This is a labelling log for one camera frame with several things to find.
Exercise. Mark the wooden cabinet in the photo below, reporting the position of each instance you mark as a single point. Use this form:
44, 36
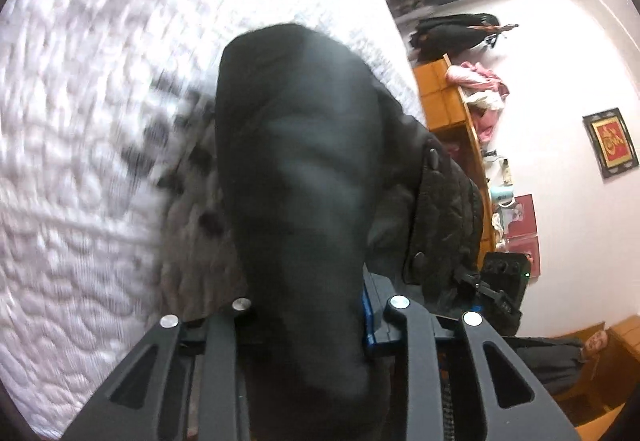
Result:
442, 96

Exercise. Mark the black hanging bag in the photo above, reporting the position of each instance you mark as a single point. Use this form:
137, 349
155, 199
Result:
450, 33

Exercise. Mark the wooden furniture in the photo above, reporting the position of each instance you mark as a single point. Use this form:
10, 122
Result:
617, 371

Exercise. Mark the red picture card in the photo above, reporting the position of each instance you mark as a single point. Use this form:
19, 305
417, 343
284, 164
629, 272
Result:
525, 216
525, 253

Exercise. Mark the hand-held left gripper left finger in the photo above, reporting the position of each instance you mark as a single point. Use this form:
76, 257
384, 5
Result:
225, 346

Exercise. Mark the pile of pink clothes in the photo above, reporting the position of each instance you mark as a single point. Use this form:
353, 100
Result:
475, 76

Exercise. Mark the pale blue mug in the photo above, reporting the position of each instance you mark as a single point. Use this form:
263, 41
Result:
501, 196

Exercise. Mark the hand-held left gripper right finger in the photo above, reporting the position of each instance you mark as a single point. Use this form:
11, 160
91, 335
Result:
367, 316

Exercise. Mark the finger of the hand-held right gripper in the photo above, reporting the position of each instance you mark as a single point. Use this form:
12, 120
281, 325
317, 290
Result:
475, 283

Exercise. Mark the small bottle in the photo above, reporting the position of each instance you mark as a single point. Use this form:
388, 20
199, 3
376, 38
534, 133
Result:
507, 171

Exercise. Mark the black pants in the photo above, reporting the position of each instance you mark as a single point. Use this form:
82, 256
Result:
300, 171

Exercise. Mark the red and gold framed picture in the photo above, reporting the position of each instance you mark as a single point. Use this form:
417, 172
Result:
612, 143

